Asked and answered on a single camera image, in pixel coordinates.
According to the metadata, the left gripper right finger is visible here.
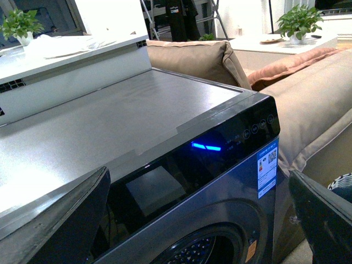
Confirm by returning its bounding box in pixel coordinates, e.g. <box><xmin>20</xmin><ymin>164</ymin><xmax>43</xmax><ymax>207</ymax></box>
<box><xmin>289</xmin><ymin>170</ymin><xmax>351</xmax><ymax>263</ymax></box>

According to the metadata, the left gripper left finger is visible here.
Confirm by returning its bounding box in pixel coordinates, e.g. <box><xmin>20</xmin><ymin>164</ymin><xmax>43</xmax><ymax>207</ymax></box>
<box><xmin>1</xmin><ymin>166</ymin><xmax>111</xmax><ymax>263</ymax></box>

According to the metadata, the grey front-load washing machine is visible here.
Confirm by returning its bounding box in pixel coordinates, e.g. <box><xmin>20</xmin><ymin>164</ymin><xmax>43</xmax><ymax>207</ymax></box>
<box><xmin>1</xmin><ymin>69</ymin><xmax>280</xmax><ymax>263</ymax></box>

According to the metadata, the white woven laundry basket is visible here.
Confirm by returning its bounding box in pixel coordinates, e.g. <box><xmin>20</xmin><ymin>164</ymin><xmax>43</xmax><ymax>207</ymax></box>
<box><xmin>327</xmin><ymin>173</ymin><xmax>351</xmax><ymax>202</ymax></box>

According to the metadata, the blue white energy label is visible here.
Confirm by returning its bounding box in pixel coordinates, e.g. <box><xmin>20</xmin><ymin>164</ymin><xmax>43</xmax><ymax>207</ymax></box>
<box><xmin>257</xmin><ymin>138</ymin><xmax>279</xmax><ymax>199</ymax></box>

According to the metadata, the orange warning sticker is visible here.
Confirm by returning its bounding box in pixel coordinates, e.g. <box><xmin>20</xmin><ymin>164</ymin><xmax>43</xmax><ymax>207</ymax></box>
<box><xmin>245</xmin><ymin>239</ymin><xmax>257</xmax><ymax>263</ymax></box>

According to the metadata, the orange pink blanket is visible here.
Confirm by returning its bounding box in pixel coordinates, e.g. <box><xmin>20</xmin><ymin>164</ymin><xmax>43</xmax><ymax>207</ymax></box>
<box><xmin>247</xmin><ymin>47</ymin><xmax>347</xmax><ymax>91</ymax></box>

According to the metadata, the white counter shelf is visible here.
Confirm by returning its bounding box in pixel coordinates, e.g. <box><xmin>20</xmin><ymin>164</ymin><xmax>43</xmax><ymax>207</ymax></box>
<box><xmin>1</xmin><ymin>35</ymin><xmax>151</xmax><ymax>125</ymax></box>

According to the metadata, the white low table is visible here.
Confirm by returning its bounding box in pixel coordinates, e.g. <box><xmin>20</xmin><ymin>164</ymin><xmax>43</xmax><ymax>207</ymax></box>
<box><xmin>229</xmin><ymin>33</ymin><xmax>338</xmax><ymax>72</ymax></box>

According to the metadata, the plate on table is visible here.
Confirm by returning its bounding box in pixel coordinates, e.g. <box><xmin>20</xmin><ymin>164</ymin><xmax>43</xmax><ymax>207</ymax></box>
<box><xmin>260</xmin><ymin>37</ymin><xmax>283</xmax><ymax>45</ymax></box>

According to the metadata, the brown sofa cushion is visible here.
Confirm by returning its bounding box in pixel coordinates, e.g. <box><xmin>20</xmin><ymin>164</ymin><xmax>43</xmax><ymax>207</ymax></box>
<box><xmin>147</xmin><ymin>40</ymin><xmax>252</xmax><ymax>90</ymax></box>

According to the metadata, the right potted green plant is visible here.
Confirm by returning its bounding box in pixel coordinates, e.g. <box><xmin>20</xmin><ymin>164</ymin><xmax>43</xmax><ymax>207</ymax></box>
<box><xmin>277</xmin><ymin>5</ymin><xmax>323</xmax><ymax>45</ymax></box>

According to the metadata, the potted green plant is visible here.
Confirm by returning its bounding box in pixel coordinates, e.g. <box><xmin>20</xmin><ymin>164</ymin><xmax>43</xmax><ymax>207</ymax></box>
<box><xmin>277</xmin><ymin>5</ymin><xmax>323</xmax><ymax>45</ymax></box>
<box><xmin>1</xmin><ymin>8</ymin><xmax>44</xmax><ymax>46</ymax></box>

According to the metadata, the left potted green plant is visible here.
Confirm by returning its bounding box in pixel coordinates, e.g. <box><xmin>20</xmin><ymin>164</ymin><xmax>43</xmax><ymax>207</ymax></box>
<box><xmin>1</xmin><ymin>8</ymin><xmax>44</xmax><ymax>46</ymax></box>

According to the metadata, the metal ladder stand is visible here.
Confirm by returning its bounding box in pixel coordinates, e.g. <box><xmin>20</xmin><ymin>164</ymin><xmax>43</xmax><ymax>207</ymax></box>
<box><xmin>140</xmin><ymin>0</ymin><xmax>229</xmax><ymax>40</ymax></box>

